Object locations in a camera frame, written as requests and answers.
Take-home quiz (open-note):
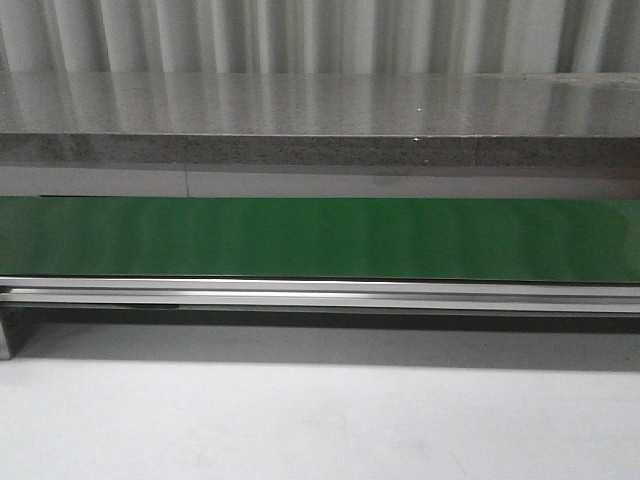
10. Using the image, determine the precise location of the grey granite counter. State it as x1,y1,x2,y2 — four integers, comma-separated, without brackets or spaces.
1,72,639,199

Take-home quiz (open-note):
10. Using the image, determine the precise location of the white pleated curtain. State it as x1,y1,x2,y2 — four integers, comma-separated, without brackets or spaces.
1,1,639,74

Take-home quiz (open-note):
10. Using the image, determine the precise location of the green conveyor belt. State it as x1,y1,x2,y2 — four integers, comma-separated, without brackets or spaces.
1,197,639,370

